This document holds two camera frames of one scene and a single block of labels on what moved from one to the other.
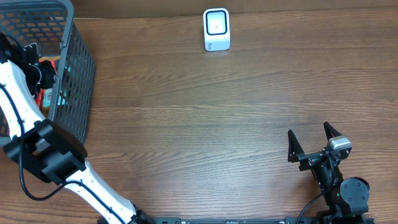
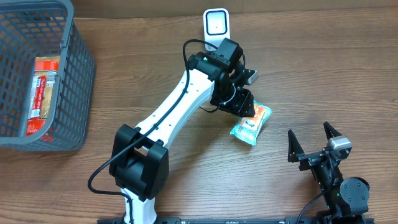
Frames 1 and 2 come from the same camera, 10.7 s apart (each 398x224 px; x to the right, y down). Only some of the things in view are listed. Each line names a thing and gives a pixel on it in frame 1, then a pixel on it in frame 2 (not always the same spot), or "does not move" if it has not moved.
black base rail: (260, 220) does not move
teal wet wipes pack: (64, 98) → (247, 128)
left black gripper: (47, 73) → (241, 101)
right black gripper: (296, 150) does not move
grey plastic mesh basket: (50, 25) does not move
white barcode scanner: (217, 32) does not move
